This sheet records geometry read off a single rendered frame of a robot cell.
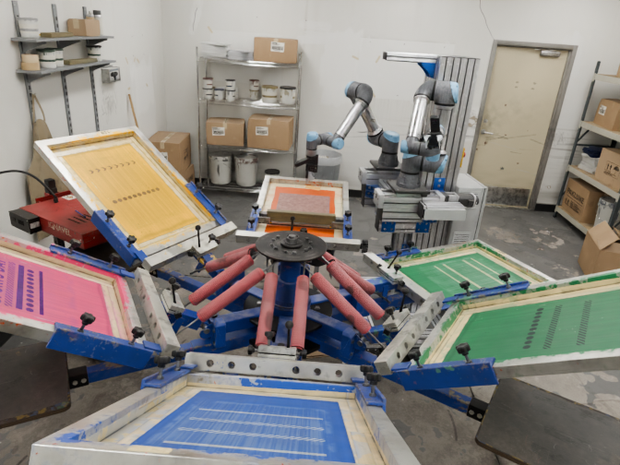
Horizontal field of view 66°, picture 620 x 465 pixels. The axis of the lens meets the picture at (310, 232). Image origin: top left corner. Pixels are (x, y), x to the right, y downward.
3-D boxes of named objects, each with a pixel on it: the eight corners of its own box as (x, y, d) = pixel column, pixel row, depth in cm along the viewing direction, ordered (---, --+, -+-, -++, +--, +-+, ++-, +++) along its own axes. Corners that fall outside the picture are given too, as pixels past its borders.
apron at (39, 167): (69, 216, 403) (51, 87, 362) (77, 217, 403) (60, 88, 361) (33, 242, 355) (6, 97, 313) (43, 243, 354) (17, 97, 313)
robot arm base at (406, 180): (415, 182, 310) (418, 167, 306) (423, 189, 297) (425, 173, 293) (393, 181, 308) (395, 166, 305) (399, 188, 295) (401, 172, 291)
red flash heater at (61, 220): (18, 222, 274) (15, 203, 269) (90, 202, 310) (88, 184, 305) (84, 253, 245) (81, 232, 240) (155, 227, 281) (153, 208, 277)
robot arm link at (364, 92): (383, 92, 314) (341, 154, 314) (372, 89, 323) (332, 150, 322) (374, 81, 307) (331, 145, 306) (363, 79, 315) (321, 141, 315)
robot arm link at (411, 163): (401, 166, 305) (404, 145, 300) (423, 169, 302) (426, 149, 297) (399, 171, 295) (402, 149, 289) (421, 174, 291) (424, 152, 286)
